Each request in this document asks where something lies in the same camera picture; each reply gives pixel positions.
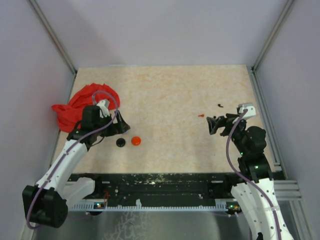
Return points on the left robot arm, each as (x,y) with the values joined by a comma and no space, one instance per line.
(47,203)

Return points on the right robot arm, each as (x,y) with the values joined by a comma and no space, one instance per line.
(253,187)

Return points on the red cloth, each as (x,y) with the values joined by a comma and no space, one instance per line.
(69,114)

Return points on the aluminium frame post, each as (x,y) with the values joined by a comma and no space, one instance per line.
(34,5)
(287,9)

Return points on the orange earbud charging case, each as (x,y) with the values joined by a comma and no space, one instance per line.
(136,140)

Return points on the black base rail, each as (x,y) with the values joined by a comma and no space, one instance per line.
(161,189)

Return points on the white cable duct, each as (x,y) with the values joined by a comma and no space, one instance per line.
(221,205)

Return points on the right aluminium frame post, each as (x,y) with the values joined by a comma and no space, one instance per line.
(287,9)

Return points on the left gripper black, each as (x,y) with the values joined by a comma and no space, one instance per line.
(115,127)

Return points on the left aluminium frame post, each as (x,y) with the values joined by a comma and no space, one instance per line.
(34,5)

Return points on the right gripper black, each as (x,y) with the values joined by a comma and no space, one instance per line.
(213,123)

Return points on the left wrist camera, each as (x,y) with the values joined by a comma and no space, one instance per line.
(104,108)

